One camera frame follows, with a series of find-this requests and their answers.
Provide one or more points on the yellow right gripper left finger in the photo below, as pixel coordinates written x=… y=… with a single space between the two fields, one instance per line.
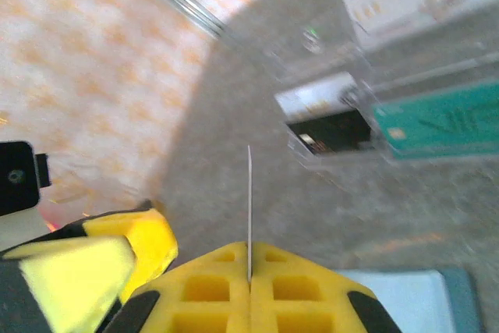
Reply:
x=202 y=290

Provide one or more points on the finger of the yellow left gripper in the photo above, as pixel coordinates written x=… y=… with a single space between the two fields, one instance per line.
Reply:
x=78 y=282
x=152 y=239

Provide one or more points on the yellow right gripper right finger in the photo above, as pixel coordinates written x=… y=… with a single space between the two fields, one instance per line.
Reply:
x=296 y=290

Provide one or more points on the blue credit card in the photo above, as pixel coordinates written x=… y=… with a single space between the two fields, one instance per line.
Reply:
x=249 y=200

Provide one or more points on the blue card holder clear sleeves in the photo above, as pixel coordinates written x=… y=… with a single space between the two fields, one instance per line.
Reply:
x=397 y=302

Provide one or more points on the black credit card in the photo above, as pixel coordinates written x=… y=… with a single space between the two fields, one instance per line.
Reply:
x=335 y=130

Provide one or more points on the plain white card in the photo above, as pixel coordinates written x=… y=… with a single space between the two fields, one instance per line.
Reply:
x=312 y=99

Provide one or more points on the green credit card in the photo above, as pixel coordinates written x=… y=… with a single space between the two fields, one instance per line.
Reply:
x=440 y=126

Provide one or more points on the clear acrylic card stand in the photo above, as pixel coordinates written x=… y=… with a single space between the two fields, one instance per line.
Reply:
x=362 y=75

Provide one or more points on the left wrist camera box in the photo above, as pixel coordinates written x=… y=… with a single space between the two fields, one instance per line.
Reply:
x=17 y=177

